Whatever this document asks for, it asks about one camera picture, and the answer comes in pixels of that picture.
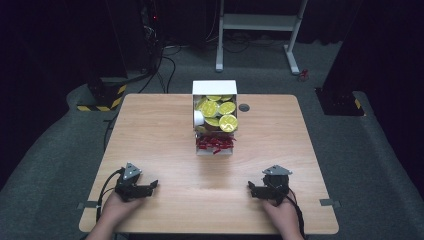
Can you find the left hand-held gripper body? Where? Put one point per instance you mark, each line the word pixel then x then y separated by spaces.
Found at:
pixel 129 186

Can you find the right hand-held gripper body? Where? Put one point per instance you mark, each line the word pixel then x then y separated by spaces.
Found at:
pixel 275 185

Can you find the person's left hand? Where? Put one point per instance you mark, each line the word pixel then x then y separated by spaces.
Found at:
pixel 118 208

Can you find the person's right hand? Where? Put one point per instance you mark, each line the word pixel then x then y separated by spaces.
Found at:
pixel 280 213

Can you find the grey tape strip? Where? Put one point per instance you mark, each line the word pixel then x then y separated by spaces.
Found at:
pixel 329 202
pixel 87 204

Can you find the pile of red packets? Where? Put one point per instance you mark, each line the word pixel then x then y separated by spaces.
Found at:
pixel 215 141

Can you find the pile of yellow-lidded cups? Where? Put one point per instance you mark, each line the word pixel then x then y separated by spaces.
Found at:
pixel 227 122

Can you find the grey round table grommet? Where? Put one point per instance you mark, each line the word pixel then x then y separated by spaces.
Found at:
pixel 244 107

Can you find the black stand with striped base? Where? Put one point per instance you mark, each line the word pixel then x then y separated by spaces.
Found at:
pixel 106 95

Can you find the white storage box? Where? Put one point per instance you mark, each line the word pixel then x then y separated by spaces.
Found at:
pixel 214 87

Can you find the black stand with dark base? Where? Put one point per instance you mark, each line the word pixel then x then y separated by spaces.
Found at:
pixel 340 101

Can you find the small red floor object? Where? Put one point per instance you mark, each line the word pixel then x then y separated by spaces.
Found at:
pixel 303 75

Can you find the dark equipment rack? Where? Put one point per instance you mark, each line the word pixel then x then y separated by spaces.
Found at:
pixel 150 33

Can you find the white metal stand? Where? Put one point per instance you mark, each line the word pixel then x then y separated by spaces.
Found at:
pixel 260 22

